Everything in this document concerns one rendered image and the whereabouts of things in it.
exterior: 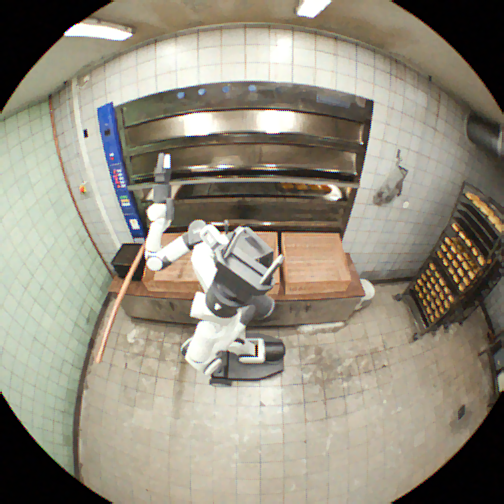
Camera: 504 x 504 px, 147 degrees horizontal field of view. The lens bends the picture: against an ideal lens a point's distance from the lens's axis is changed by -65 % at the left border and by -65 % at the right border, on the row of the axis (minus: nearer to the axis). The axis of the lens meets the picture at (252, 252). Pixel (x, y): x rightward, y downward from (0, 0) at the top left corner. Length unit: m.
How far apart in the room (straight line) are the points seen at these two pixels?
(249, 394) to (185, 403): 0.60
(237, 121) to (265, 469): 2.72
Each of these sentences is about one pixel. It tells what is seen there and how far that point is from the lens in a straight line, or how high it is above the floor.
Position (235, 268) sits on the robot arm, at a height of 1.70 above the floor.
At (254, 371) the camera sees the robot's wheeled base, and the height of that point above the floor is 0.17.
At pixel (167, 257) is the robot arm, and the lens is 1.05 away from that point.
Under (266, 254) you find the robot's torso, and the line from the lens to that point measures 0.84.
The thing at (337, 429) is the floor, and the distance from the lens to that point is 2.13.
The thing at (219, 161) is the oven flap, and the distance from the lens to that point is 1.56.
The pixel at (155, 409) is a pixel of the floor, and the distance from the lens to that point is 2.17.
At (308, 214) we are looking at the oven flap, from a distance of 1.83.
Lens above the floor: 1.98
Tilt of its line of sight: 43 degrees down
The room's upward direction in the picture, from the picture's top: straight up
